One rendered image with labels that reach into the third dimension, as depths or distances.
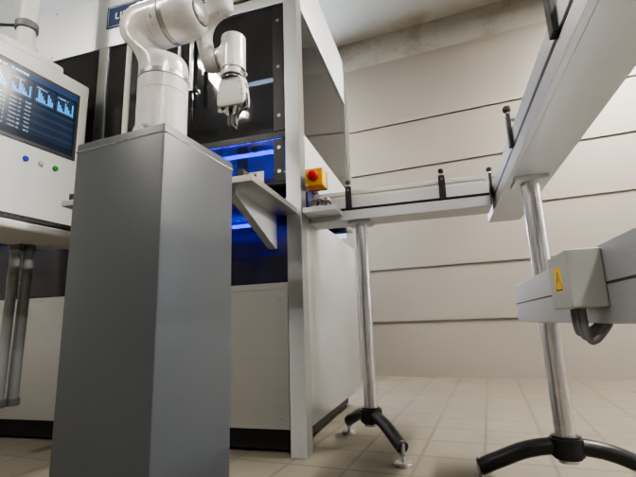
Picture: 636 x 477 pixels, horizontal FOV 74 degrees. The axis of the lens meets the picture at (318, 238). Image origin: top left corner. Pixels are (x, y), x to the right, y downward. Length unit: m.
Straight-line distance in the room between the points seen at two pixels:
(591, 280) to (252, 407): 1.21
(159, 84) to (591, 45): 0.87
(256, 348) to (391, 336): 2.26
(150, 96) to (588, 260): 0.95
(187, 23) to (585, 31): 0.85
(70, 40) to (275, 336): 1.85
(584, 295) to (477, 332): 2.92
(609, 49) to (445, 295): 3.00
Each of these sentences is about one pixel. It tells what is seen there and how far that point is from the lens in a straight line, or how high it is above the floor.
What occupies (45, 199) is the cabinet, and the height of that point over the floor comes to 0.97.
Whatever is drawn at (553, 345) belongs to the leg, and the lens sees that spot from 1.32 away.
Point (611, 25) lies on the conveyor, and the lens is 0.78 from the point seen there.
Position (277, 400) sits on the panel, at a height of 0.19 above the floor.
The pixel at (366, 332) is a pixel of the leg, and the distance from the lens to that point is 1.63.
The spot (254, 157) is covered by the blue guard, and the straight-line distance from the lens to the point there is 1.74.
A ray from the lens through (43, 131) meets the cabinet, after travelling 2.08.
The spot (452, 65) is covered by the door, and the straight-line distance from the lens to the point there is 4.29.
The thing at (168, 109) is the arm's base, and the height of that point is 0.95.
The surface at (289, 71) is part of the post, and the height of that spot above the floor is 1.47.
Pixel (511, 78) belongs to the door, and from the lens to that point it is 4.18.
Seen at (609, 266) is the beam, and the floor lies 0.51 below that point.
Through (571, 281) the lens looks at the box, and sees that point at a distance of 0.75.
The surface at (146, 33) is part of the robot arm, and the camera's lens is 1.25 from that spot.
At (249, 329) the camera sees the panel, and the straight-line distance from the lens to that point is 1.62.
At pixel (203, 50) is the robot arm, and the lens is 1.59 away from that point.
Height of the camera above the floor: 0.44
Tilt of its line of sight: 12 degrees up
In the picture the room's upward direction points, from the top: 2 degrees counter-clockwise
